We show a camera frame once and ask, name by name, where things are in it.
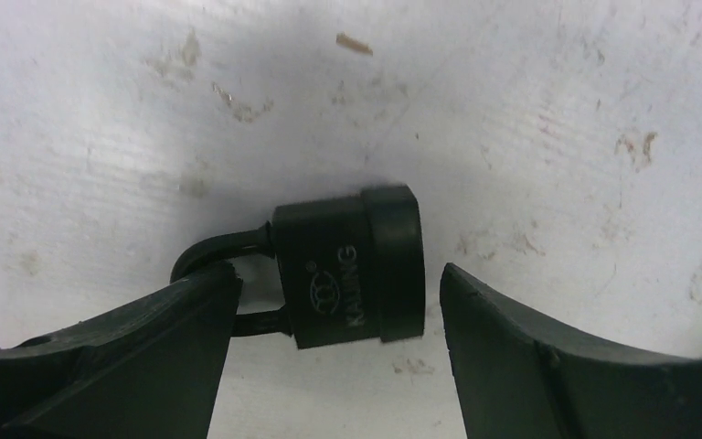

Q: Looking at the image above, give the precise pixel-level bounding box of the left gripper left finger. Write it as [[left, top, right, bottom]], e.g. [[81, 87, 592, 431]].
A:
[[0, 262, 242, 438]]

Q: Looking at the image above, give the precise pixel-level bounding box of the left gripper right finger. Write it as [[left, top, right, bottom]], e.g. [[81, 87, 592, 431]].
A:
[[440, 263, 702, 438]]

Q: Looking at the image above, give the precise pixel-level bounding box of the black padlock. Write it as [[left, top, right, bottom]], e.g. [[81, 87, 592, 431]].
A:
[[170, 184, 426, 349]]

